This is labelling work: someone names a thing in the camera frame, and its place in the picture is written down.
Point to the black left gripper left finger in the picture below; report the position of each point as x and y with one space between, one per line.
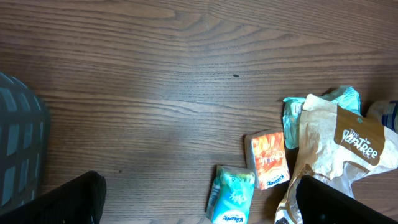
80 200

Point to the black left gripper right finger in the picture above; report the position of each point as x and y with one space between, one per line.
321 204

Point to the beige Pantree snack bag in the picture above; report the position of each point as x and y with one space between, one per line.
336 147

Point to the orange tissue pack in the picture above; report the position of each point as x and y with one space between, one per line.
265 156

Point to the teal tissue pack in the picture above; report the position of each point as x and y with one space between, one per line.
231 195

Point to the teal snack packet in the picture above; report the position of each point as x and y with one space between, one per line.
345 96

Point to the green lid jar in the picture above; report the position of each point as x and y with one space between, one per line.
385 112

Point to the grey plastic mesh basket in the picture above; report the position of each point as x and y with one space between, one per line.
25 124

